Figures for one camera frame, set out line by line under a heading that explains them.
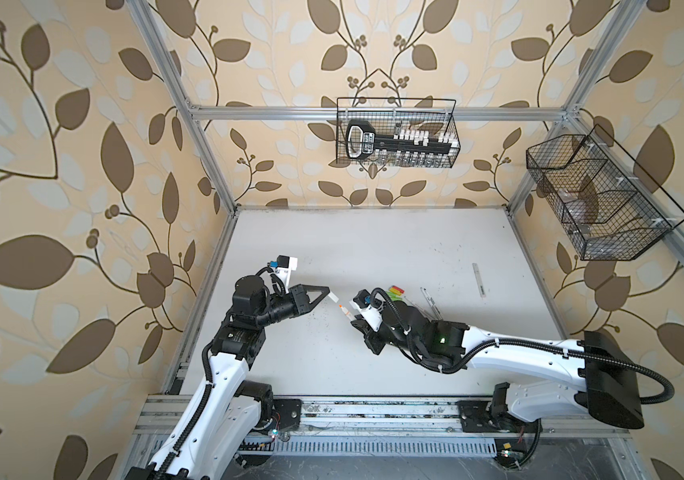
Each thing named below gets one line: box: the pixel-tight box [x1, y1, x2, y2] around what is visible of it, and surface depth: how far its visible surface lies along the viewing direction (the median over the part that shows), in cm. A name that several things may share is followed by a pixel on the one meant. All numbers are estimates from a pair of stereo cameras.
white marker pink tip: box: [472, 262, 487, 298], surface depth 103 cm
